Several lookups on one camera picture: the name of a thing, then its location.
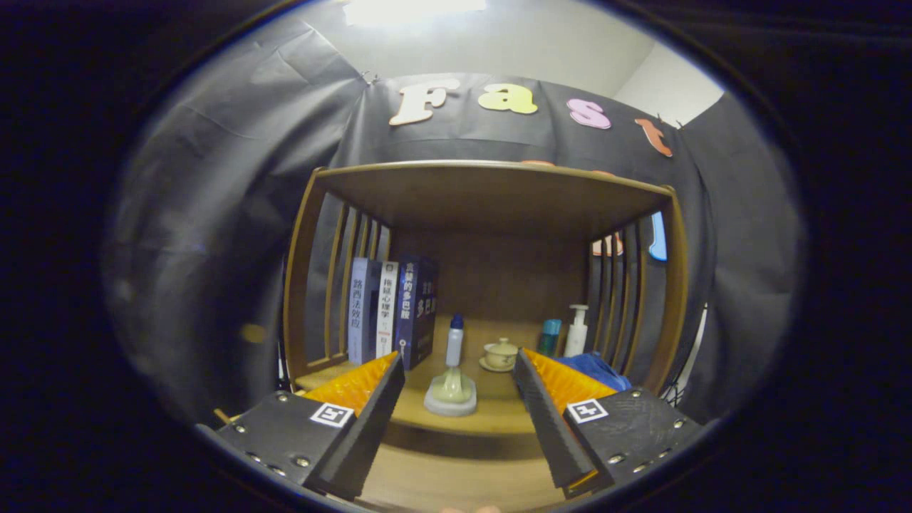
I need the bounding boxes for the white bottle blue cap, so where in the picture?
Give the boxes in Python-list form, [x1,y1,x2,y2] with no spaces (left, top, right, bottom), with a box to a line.
[446,313,465,368]

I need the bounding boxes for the beige lidded teacup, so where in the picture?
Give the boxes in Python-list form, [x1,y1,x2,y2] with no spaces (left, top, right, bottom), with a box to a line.
[479,337,519,373]

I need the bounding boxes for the wooden drawer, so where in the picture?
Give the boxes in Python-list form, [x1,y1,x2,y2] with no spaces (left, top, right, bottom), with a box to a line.
[214,406,571,512]

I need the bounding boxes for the white book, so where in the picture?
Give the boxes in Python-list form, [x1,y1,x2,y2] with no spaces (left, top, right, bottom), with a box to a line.
[375,261,400,359]

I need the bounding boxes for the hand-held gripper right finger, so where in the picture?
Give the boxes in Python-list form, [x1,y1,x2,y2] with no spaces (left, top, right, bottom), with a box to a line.
[513,347,706,499]

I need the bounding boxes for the black tripod stand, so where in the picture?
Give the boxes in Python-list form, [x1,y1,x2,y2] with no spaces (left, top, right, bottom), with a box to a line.
[659,370,688,410]

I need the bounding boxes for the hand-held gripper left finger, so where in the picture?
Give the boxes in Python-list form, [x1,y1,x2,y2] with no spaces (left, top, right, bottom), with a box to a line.
[214,351,406,501]

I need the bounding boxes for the dark blue book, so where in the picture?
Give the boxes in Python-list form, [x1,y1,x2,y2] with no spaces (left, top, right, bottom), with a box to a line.
[394,255,440,371]

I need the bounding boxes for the wooden cabinet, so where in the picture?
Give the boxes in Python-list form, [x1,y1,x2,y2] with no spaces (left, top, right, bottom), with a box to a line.
[283,160,690,437]

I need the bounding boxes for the teal bottle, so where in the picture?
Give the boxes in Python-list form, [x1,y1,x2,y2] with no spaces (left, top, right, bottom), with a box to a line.
[537,318,562,358]

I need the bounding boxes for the white pump bottle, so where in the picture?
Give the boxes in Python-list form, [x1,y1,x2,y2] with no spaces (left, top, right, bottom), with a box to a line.
[564,304,590,358]

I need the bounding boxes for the blue towel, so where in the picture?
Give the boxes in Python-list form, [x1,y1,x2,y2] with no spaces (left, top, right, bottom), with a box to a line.
[556,351,633,392]

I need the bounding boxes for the wooden countertop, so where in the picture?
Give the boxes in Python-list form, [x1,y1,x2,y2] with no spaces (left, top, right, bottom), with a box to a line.
[294,313,635,437]

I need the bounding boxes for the pale blue book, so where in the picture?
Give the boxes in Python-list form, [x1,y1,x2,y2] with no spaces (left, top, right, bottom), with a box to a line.
[347,257,383,366]

